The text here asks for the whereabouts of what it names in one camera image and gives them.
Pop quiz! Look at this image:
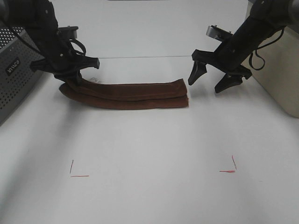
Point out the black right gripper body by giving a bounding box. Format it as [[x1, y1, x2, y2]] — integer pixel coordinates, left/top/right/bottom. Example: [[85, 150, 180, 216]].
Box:
[[192, 36, 252, 79]]

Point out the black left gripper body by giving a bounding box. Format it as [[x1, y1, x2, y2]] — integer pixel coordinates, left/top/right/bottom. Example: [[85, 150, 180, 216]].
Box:
[[30, 39, 100, 81]]

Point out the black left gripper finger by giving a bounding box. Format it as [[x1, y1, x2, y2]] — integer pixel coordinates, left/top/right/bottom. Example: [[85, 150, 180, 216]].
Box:
[[74, 71, 83, 85], [59, 79, 77, 90]]

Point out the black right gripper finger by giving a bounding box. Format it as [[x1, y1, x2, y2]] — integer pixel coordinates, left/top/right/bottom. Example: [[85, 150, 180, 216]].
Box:
[[214, 74, 242, 93], [188, 61, 207, 85]]

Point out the brown towel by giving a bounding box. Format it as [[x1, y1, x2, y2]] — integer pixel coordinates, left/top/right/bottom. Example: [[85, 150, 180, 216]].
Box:
[[60, 79, 189, 110]]

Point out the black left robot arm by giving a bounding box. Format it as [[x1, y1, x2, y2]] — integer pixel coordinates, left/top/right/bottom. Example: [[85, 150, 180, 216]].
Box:
[[0, 0, 100, 88]]

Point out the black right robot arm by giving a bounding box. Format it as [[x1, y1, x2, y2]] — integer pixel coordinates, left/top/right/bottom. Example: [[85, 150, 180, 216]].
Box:
[[188, 0, 299, 93]]

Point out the grey perforated plastic basket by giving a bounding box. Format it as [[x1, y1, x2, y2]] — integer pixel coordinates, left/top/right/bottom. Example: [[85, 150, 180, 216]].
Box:
[[0, 27, 43, 125]]

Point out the beige plastic storage bin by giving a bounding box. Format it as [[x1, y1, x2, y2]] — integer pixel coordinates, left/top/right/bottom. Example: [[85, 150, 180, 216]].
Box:
[[251, 27, 299, 118]]

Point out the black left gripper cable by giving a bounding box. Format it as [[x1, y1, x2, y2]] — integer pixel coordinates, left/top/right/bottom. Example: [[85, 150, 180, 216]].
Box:
[[9, 27, 87, 56]]

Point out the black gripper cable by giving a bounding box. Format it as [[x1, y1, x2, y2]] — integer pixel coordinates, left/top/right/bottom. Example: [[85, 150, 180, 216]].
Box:
[[9, 27, 87, 56], [249, 27, 287, 70]]

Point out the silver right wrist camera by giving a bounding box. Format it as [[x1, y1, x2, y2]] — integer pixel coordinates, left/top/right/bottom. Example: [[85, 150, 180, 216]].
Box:
[[206, 25, 233, 42]]

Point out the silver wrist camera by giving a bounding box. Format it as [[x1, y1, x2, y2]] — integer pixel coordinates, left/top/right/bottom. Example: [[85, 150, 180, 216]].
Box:
[[57, 26, 79, 40], [206, 25, 233, 42]]

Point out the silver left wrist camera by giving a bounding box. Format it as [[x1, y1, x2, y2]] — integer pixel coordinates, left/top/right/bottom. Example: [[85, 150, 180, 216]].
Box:
[[57, 26, 79, 40]]

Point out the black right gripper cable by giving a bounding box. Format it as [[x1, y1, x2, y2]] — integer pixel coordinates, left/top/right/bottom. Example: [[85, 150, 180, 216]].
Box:
[[249, 27, 287, 70]]

